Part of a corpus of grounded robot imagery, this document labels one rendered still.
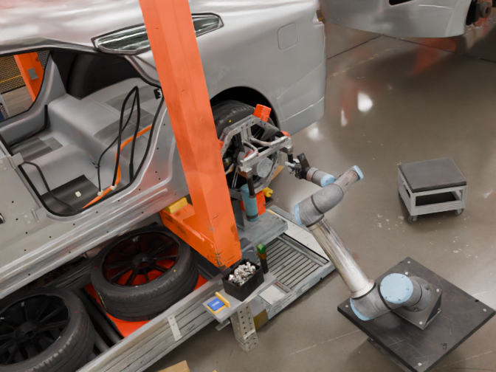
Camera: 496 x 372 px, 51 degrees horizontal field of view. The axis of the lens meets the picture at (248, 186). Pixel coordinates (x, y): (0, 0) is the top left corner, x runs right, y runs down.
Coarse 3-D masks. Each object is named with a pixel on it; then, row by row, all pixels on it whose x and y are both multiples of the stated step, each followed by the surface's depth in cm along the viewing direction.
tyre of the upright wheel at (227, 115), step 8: (216, 104) 339; (224, 104) 338; (232, 104) 337; (240, 104) 339; (216, 112) 331; (224, 112) 329; (232, 112) 327; (240, 112) 330; (248, 112) 334; (216, 120) 325; (224, 120) 324; (232, 120) 328; (216, 128) 322; (232, 200) 354
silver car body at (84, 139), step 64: (0, 0) 300; (64, 0) 293; (128, 0) 292; (192, 0) 304; (256, 0) 326; (64, 64) 429; (128, 64) 283; (256, 64) 332; (320, 64) 371; (0, 128) 419; (64, 128) 414; (128, 128) 364; (0, 192) 260; (64, 192) 351; (128, 192) 309; (0, 256) 272; (64, 256) 295
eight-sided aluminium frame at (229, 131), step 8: (240, 120) 328; (248, 120) 327; (256, 120) 329; (224, 128) 322; (232, 128) 321; (240, 128) 323; (224, 136) 324; (232, 136) 321; (224, 144) 320; (224, 152) 322; (280, 152) 355; (272, 160) 359; (280, 160) 357; (272, 168) 356; (264, 176) 360; (272, 176) 359; (256, 184) 357; (264, 184) 356; (232, 192) 339; (240, 192) 351; (256, 192) 354
